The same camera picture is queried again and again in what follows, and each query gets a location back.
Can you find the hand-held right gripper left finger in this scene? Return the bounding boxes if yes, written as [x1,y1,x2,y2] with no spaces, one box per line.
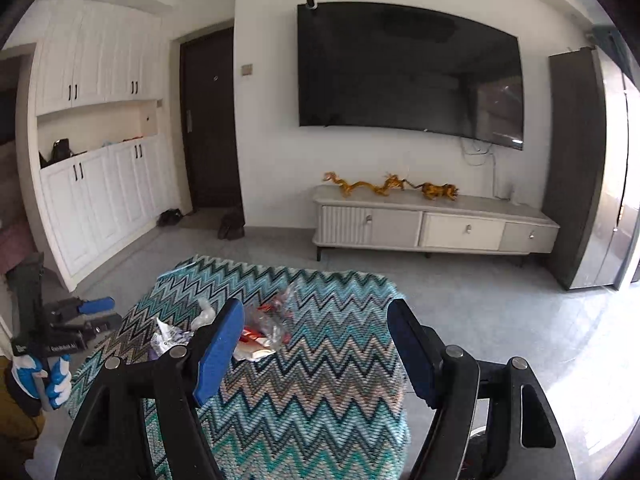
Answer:
[54,298,247,480]

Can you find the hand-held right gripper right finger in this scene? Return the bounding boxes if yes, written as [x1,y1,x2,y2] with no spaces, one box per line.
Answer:
[386,298,583,480]

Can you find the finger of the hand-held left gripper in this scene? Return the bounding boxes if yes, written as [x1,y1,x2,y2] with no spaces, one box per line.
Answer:
[45,297,116,319]
[50,312,124,341]

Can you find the clear red-printed plastic wrapper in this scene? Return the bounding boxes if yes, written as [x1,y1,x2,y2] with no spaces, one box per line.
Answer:
[245,282,302,346]

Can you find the person's left hand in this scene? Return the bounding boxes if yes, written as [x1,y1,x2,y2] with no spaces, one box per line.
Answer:
[11,354,72,411]

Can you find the red white paper packet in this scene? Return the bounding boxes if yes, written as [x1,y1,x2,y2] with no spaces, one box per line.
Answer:
[232,327,279,363]

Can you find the pink cloth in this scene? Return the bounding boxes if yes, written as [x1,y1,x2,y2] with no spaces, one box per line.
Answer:
[0,220,38,273]

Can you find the purple white snack wrapper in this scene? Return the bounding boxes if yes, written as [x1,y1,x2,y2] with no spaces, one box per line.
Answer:
[150,317,194,361]

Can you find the zigzag knitted blanket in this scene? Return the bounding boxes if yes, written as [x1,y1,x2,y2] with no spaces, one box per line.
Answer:
[67,254,412,480]

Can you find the white built-in cabinet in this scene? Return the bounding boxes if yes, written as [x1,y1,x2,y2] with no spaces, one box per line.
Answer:
[15,0,193,291]

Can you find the brown cloth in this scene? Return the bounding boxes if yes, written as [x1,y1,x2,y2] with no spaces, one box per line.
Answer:
[0,357,48,456]

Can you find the brown boots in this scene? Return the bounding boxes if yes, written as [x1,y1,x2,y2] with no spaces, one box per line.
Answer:
[217,206,246,240]

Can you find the brown doormat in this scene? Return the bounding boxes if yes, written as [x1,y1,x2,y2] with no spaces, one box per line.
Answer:
[177,208,226,231]

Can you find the white television stand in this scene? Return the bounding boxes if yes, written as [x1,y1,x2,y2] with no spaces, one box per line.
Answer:
[312,184,561,267]

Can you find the golden tiger figurine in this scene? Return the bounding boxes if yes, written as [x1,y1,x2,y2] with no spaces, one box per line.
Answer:
[419,181,460,202]

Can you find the golden dragon figurine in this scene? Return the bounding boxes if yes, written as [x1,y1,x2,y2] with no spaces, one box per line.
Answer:
[374,172,415,197]
[322,171,382,196]

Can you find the dark brown door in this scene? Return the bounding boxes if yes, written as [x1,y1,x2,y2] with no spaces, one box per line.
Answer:
[179,26,246,211]

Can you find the grey tall cabinet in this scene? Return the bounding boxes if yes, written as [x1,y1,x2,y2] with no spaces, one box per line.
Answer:
[542,46,640,291]

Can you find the television cables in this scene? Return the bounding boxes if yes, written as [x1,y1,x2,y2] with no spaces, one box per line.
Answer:
[460,136,501,199]

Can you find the wall-mounted black television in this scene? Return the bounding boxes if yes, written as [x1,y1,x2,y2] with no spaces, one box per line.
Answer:
[297,2,525,151]

